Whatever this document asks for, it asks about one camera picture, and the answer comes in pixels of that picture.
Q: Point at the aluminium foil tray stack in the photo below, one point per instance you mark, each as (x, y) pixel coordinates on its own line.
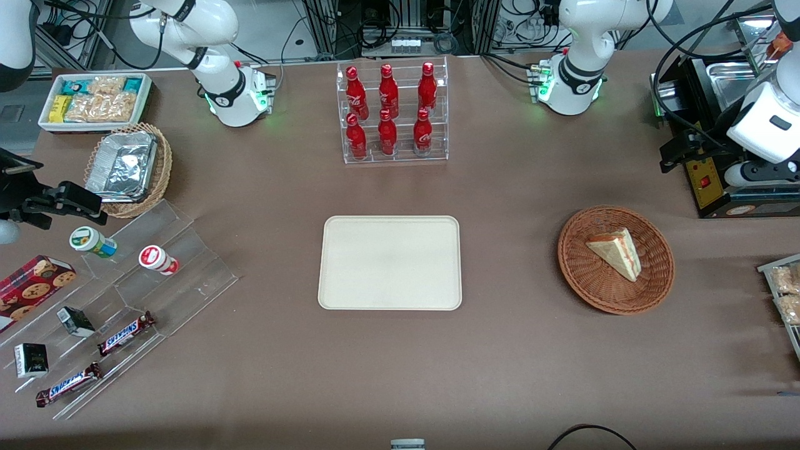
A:
(122, 165)

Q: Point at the white plastic snack bin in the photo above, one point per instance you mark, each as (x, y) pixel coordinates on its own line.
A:
(47, 125)

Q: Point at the clear acrylic stepped display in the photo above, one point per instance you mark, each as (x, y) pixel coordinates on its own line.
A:
(187, 269)

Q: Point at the red cola bottle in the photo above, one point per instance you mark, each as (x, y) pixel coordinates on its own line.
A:
(356, 94)
(427, 90)
(388, 92)
(423, 134)
(356, 139)
(387, 136)

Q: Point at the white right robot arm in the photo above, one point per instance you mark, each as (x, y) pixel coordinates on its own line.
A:
(215, 28)

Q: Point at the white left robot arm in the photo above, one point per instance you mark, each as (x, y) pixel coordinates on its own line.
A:
(584, 44)

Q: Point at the steel warmer pan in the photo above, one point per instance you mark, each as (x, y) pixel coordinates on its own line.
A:
(731, 84)

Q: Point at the snickers chocolate bar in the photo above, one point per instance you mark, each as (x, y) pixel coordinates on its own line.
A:
(67, 384)
(125, 333)

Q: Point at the red plaid cookie box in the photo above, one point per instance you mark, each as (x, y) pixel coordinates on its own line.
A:
(31, 289)

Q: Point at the small clear cracker bag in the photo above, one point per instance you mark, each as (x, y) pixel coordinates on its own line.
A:
(106, 86)

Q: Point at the orange fried food piece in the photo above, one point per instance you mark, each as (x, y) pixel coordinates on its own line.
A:
(781, 44)

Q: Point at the green label yogurt cup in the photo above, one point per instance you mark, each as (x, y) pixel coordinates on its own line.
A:
(92, 241)

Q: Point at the red label yogurt cup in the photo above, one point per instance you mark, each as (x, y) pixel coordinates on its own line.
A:
(158, 259)

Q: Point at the clear acrylic bottle rack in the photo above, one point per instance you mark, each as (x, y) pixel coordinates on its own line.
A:
(403, 159)

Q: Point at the triangular sandwich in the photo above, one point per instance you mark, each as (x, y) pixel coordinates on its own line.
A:
(615, 253)

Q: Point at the large clear cracker bag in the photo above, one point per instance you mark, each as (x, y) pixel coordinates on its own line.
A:
(103, 108)

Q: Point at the beige plastic tray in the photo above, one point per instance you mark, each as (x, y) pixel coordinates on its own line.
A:
(390, 262)

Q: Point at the yellow snack packet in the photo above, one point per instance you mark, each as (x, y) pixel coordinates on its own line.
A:
(59, 108)

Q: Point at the teal snack packet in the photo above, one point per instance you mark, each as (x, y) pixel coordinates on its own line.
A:
(133, 85)
(73, 87)

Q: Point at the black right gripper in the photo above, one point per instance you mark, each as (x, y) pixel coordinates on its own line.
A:
(14, 195)

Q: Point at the clear bag of crackers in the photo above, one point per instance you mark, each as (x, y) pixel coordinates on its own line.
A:
(790, 309)
(786, 280)

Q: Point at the large brown wicker basket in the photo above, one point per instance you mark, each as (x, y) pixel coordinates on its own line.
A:
(581, 275)

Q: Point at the black food warmer machine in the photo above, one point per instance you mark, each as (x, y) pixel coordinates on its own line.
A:
(712, 187)

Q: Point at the grey metal snack tray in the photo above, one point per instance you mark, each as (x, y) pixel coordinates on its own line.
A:
(765, 265)

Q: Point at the small black box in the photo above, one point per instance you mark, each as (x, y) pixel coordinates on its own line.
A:
(75, 320)
(31, 360)

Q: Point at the white power strip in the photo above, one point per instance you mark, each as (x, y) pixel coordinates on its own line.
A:
(406, 45)

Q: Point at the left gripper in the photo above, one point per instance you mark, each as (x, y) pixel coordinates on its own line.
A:
(701, 141)

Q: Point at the small tan wicker basket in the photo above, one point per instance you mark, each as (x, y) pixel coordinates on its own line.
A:
(164, 165)

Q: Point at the small grey device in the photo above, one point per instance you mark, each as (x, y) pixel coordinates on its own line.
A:
(407, 445)

